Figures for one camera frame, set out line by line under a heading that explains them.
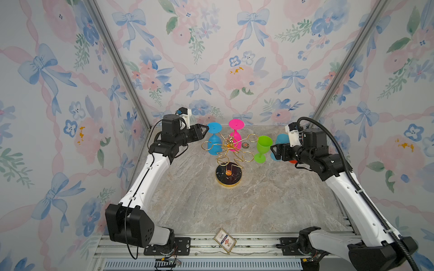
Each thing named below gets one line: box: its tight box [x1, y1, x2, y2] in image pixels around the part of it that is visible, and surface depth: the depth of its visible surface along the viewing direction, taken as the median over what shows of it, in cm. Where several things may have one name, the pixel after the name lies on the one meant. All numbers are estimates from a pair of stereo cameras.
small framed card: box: [213, 228, 237, 254], surface depth 76 cm
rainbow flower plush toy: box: [154, 146, 167, 154], surface depth 55 cm
